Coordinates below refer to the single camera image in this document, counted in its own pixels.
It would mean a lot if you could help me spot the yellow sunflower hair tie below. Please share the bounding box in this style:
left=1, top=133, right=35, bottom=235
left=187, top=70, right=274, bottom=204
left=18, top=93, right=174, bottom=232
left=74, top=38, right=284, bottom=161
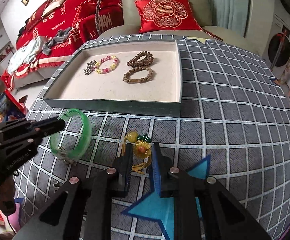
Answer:
left=120, top=130, right=152, bottom=176

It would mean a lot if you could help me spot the red blanket with lettering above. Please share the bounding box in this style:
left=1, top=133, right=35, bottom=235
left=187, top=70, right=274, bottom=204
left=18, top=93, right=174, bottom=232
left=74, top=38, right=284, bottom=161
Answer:
left=1, top=0, right=123, bottom=90

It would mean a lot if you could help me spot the blue star sticker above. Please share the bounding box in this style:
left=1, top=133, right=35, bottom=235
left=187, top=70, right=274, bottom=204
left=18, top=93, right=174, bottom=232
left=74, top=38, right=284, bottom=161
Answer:
left=122, top=156, right=210, bottom=239

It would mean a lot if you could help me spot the pink yellow beaded bracelet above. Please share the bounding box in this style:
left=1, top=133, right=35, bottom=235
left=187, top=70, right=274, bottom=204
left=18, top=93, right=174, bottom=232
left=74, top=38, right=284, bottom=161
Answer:
left=94, top=55, right=120, bottom=74

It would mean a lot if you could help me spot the grey jewelry tray beige lining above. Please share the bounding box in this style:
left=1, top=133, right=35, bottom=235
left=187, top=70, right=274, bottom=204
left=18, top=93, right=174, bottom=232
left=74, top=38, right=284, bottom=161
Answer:
left=43, top=40, right=182, bottom=117

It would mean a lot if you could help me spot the brown hair tie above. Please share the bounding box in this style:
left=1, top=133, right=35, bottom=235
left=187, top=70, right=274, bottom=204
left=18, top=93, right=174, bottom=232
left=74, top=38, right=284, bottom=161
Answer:
left=126, top=51, right=155, bottom=68

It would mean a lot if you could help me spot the red embroidered cushion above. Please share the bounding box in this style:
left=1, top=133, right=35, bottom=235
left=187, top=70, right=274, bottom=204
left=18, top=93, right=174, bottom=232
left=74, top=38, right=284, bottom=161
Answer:
left=135, top=0, right=202, bottom=33

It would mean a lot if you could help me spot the grey braided cable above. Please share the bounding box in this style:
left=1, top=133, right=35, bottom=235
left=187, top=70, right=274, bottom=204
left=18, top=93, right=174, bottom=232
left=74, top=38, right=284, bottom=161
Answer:
left=94, top=0, right=106, bottom=37

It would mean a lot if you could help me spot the grey cloth on blanket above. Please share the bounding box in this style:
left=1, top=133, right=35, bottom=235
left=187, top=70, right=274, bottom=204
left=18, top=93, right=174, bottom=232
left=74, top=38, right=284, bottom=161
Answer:
left=42, top=27, right=72, bottom=55

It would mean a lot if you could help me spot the green leather armchair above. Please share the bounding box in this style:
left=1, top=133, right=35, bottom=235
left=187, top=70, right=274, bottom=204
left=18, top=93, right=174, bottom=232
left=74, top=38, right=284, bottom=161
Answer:
left=101, top=0, right=257, bottom=53

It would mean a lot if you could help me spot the white washing machine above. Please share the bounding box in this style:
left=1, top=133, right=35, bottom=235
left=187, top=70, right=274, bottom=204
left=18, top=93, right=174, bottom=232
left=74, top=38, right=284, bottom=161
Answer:
left=262, top=14, right=290, bottom=79

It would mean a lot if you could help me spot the blue grid tablecloth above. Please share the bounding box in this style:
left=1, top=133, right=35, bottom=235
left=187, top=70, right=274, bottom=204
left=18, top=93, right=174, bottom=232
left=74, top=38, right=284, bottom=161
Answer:
left=15, top=35, right=290, bottom=239

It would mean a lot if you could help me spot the brown braided bracelet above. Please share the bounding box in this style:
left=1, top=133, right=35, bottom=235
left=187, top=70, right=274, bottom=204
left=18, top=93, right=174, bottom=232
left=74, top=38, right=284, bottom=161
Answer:
left=122, top=65, right=154, bottom=84

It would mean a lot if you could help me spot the green translucent bangle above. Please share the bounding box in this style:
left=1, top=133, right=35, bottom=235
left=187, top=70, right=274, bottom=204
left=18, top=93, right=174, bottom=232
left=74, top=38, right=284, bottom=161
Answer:
left=49, top=108, right=92, bottom=161

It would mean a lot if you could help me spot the silver crystal hair clip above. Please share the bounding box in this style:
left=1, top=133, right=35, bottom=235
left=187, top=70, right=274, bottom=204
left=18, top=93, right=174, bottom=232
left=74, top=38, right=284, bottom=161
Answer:
left=84, top=60, right=97, bottom=75

